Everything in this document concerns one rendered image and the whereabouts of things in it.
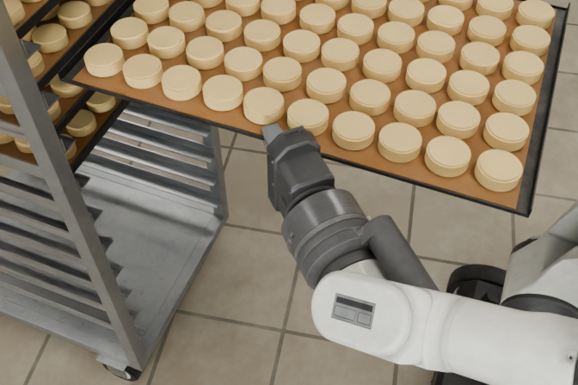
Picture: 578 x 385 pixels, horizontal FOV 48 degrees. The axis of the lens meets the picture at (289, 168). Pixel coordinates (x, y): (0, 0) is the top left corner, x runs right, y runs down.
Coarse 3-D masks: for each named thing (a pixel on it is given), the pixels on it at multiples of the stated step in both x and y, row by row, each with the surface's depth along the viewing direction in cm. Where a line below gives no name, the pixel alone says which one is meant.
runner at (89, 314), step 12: (0, 276) 153; (12, 288) 150; (24, 288) 151; (36, 288) 151; (48, 300) 147; (60, 300) 149; (72, 312) 146; (84, 312) 147; (96, 312) 147; (108, 324) 143
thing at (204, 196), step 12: (96, 156) 175; (96, 168) 175; (108, 168) 175; (120, 168) 175; (132, 168) 173; (132, 180) 172; (144, 180) 172; (156, 180) 172; (168, 180) 171; (180, 180) 169; (180, 192) 170; (192, 192) 170; (204, 192) 168; (216, 192) 166; (204, 204) 167; (216, 204) 167
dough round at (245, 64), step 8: (240, 48) 85; (248, 48) 85; (224, 56) 84; (232, 56) 84; (240, 56) 84; (248, 56) 84; (256, 56) 84; (224, 64) 83; (232, 64) 82; (240, 64) 82; (248, 64) 82; (256, 64) 82; (232, 72) 82; (240, 72) 82; (248, 72) 82; (256, 72) 83; (240, 80) 83; (248, 80) 83
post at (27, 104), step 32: (0, 0) 74; (0, 32) 75; (0, 64) 79; (32, 96) 84; (32, 128) 87; (64, 160) 95; (64, 192) 98; (96, 256) 113; (96, 288) 121; (128, 320) 134; (128, 352) 143
